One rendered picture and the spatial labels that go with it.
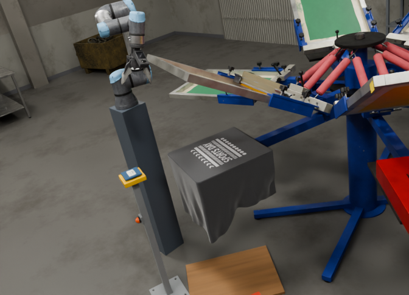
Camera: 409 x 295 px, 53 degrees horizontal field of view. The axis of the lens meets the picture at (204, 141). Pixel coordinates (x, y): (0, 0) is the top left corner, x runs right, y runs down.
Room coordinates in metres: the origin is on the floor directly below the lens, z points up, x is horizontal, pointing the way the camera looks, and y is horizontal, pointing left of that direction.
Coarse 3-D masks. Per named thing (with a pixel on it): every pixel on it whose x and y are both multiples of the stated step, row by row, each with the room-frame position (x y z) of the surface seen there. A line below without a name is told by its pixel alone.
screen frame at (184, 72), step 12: (156, 60) 2.21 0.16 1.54; (168, 60) 2.37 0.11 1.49; (180, 72) 1.90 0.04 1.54; (192, 72) 2.41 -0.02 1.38; (204, 72) 2.44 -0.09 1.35; (204, 84) 1.84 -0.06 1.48; (216, 84) 1.86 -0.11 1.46; (228, 84) 1.92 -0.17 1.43; (252, 96) 1.93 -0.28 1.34; (264, 96) 1.95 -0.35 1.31
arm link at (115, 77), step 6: (114, 72) 2.60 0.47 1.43; (120, 72) 2.56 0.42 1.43; (114, 78) 2.54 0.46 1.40; (120, 78) 2.53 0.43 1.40; (114, 84) 2.54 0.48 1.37; (120, 84) 2.53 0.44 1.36; (126, 84) 2.54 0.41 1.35; (132, 84) 2.55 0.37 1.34; (114, 90) 2.55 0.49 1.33; (120, 90) 2.53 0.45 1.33; (126, 90) 2.54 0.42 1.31
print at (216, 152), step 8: (208, 144) 2.28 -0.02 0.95; (216, 144) 2.25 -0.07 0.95; (224, 144) 2.23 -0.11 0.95; (232, 144) 2.21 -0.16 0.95; (192, 152) 2.22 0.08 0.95; (200, 152) 2.20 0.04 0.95; (208, 152) 2.17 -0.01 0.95; (216, 152) 2.15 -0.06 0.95; (224, 152) 2.13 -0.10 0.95; (232, 152) 2.11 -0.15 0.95; (240, 152) 2.09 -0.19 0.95; (200, 160) 2.10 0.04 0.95; (208, 160) 2.08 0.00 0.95; (216, 160) 2.06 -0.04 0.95; (224, 160) 2.04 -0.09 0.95
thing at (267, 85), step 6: (246, 72) 2.44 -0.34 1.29; (246, 78) 2.41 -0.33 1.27; (252, 78) 2.36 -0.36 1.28; (258, 78) 2.31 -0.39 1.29; (264, 78) 2.26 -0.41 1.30; (252, 84) 2.34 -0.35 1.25; (258, 84) 2.29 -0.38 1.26; (264, 84) 2.24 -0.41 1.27; (270, 84) 2.19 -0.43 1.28; (276, 84) 2.14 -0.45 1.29; (264, 90) 2.21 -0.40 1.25; (270, 90) 2.17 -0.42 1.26
